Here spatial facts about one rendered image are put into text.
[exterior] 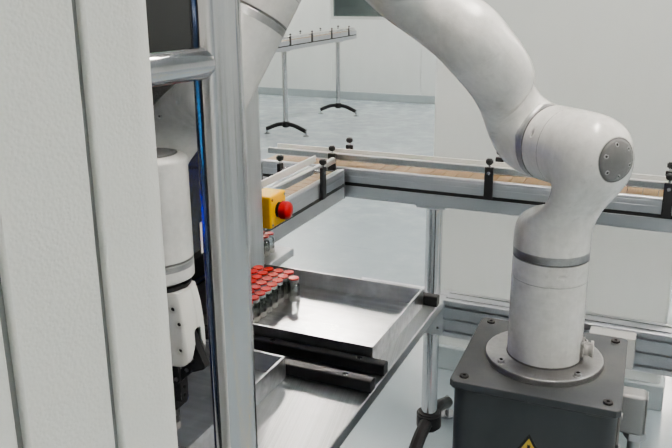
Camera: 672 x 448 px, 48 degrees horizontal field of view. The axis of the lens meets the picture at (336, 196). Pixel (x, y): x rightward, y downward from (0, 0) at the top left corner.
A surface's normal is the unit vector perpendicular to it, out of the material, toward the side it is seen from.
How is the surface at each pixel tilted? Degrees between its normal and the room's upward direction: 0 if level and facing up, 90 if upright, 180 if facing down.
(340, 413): 0
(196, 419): 0
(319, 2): 90
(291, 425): 0
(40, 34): 90
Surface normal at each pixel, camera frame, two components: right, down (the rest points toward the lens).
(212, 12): 0.04, 0.27
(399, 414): 0.00, -0.96
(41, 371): 0.82, 0.15
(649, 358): -0.40, 0.25
